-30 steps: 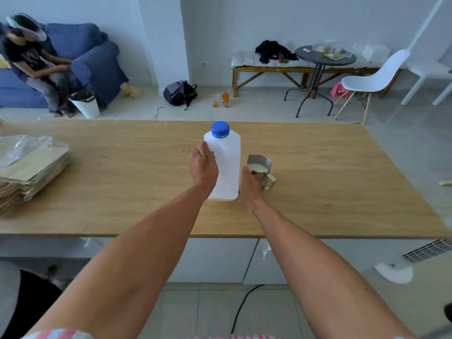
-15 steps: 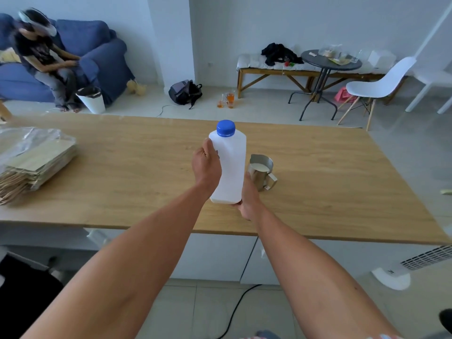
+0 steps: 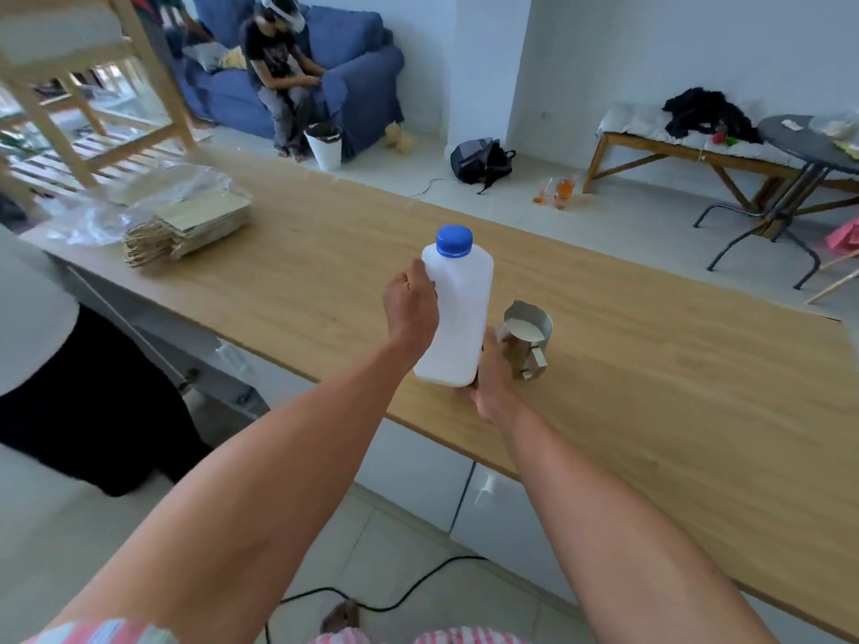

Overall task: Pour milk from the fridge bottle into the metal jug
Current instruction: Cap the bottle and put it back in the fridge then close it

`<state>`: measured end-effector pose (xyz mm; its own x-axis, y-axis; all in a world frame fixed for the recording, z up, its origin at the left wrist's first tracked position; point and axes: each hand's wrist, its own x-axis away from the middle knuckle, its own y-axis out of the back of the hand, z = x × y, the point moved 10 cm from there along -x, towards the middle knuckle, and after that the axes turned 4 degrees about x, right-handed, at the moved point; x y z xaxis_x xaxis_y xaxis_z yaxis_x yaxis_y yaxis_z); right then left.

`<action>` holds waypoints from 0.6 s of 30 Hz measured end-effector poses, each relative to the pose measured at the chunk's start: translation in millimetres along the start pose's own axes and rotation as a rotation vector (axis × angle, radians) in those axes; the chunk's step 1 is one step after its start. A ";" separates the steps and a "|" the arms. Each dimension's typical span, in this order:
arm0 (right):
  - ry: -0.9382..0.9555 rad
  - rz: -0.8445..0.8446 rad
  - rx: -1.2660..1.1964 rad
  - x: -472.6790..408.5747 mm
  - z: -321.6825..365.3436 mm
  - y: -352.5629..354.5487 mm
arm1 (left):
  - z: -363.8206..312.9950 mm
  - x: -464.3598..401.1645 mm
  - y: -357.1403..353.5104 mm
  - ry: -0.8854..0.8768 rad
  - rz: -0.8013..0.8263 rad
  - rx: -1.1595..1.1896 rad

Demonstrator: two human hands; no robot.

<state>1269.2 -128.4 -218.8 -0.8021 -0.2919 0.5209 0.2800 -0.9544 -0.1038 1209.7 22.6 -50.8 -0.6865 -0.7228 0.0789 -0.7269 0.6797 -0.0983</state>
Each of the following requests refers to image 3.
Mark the steel milk pitcher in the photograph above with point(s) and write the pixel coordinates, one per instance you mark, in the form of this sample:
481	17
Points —
530	355

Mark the blue sofa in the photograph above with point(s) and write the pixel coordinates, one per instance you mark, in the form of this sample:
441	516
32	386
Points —
355	66

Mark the clear plastic wrap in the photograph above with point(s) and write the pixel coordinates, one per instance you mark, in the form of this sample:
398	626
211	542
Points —
107	214

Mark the wooden stick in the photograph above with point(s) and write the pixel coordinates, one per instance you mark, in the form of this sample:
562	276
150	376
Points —
835	288

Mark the person's left hand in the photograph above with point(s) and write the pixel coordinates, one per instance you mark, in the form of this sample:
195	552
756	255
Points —
406	308

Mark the person's foot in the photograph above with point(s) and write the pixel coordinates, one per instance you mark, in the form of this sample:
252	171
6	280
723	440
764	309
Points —
341	617

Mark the white bin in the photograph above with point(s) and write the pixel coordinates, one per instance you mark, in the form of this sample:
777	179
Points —
325	150

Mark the pink cloth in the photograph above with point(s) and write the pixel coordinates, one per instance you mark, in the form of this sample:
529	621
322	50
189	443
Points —
847	238

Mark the wooden shelf frame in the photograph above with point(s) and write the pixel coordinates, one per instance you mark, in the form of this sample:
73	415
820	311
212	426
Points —
80	93

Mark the yellow plush toy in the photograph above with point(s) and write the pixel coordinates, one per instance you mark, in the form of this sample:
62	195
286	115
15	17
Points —
400	137

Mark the red small item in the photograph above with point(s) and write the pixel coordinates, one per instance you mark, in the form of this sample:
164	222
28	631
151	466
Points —
721	135

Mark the white cabinet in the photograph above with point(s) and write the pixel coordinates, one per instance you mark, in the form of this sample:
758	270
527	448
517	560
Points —
416	469

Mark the blue bottle cap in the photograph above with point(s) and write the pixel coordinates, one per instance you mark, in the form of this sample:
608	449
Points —
454	241

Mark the stack of brown paper bags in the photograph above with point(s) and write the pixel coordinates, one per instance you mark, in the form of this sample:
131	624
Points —
194	224

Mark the white headset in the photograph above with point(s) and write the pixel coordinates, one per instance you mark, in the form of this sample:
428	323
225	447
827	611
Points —
285	6

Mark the person's left forearm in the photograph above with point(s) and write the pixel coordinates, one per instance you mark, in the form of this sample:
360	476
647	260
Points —
268	496

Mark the glass of orange drink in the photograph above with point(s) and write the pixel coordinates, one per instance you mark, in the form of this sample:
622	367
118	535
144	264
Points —
542	194
566	191

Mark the person's right forearm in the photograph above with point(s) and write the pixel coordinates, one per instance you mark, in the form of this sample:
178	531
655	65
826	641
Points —
604	529

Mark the round black metal table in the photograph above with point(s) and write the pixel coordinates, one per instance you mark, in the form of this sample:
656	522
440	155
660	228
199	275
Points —
798	144

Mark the pink striped shorts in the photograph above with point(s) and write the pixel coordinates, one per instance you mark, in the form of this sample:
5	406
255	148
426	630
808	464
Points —
100	633

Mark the black clothes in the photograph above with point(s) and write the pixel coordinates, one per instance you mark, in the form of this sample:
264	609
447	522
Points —
704	110

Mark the person's right thumb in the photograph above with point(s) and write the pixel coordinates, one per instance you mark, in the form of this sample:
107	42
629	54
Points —
490	348

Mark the person's right hand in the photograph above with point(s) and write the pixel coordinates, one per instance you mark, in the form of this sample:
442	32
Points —
495	395

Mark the white plastic milk bottle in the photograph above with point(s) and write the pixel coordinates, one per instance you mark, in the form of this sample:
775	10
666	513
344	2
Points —
460	315

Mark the wooden bench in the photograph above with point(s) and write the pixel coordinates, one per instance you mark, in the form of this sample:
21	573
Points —
671	154

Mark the white bench cushion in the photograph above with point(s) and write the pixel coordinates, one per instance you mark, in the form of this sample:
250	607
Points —
637	120

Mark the person's left thumb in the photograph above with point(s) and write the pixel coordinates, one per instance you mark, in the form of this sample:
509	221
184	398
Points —
427	285

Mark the milk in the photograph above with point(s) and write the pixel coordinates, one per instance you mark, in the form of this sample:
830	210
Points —
525	328

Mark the black backpack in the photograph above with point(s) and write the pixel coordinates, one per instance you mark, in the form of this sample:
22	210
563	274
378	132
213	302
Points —
478	160

